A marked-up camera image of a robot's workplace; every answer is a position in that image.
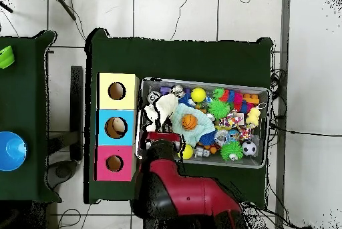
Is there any rainbow spiky caterpillar toy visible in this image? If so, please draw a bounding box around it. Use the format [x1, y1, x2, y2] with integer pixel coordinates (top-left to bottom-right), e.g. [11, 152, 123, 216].
[212, 87, 254, 114]

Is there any yellow ball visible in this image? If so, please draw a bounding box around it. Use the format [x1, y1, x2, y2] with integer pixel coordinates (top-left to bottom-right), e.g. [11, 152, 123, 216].
[190, 87, 207, 103]
[177, 144, 194, 160]

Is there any green covered side table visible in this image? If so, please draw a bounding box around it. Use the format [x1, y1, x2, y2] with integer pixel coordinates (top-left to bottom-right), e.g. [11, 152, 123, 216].
[0, 30, 62, 204]

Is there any wooden box with three holes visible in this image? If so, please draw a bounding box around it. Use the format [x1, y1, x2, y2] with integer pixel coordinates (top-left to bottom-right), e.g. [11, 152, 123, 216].
[94, 72, 140, 182]

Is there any blue bowl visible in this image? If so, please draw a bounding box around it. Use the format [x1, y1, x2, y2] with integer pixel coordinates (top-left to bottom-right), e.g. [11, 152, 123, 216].
[0, 131, 28, 172]

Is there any clear mesh bin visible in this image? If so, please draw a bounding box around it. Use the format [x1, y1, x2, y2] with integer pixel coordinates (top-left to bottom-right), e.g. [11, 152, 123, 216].
[135, 77, 271, 170]

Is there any green cup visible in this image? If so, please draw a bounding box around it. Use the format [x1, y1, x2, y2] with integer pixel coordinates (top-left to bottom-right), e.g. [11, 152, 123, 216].
[0, 45, 16, 69]

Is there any black upright panel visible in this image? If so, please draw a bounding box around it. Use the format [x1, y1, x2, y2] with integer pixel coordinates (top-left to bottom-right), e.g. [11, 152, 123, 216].
[69, 65, 84, 162]

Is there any black cable bundle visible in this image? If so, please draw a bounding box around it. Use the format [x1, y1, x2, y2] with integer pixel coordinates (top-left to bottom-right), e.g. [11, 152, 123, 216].
[269, 67, 288, 119]

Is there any dark green table cloth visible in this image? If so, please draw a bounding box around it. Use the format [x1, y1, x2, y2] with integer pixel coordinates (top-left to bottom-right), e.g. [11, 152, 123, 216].
[83, 27, 274, 205]

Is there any cream knit cloth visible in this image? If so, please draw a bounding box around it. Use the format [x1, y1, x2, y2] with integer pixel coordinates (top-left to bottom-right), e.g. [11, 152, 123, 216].
[144, 93, 180, 133]

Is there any grey round base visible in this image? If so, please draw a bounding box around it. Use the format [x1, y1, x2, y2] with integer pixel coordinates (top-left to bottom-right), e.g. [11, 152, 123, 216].
[46, 159, 79, 190]

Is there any yellow sponge duck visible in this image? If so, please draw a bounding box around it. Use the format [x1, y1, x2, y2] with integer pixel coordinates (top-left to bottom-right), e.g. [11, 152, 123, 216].
[244, 105, 262, 127]

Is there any green spiky eyed ball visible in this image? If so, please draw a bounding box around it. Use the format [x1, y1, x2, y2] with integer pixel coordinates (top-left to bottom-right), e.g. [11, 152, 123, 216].
[219, 140, 244, 162]

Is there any small soccer ball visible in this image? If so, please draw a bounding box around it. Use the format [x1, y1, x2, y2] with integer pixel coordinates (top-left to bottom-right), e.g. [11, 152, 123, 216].
[241, 140, 258, 157]

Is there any plain green spiky ball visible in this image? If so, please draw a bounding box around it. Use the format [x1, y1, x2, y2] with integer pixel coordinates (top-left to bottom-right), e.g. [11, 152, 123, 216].
[208, 98, 231, 120]

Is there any light blue knit cloth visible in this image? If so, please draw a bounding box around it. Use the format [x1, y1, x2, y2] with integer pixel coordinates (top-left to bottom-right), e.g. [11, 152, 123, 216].
[169, 103, 216, 147]

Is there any black tripod leg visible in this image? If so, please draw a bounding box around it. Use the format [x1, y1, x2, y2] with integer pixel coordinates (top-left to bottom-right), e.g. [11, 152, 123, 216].
[0, 0, 14, 14]
[50, 0, 77, 21]

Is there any orange toy basketball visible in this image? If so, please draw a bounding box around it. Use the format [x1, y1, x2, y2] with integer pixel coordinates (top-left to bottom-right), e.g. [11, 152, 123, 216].
[181, 113, 198, 131]

